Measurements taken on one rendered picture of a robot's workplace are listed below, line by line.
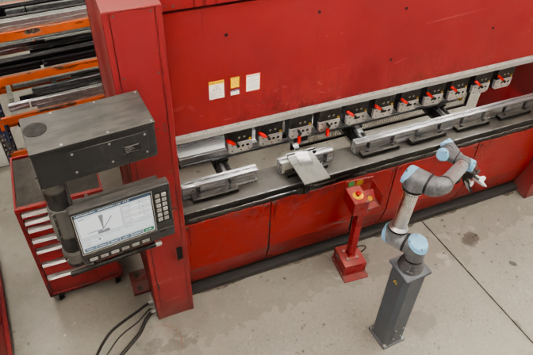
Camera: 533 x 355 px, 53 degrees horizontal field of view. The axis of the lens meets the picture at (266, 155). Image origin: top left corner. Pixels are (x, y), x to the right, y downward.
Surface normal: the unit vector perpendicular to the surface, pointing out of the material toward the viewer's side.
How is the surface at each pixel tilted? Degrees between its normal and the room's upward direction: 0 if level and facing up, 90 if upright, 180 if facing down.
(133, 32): 90
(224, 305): 0
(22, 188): 0
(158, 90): 90
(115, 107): 0
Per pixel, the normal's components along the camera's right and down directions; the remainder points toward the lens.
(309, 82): 0.38, 0.63
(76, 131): 0.04, -0.74
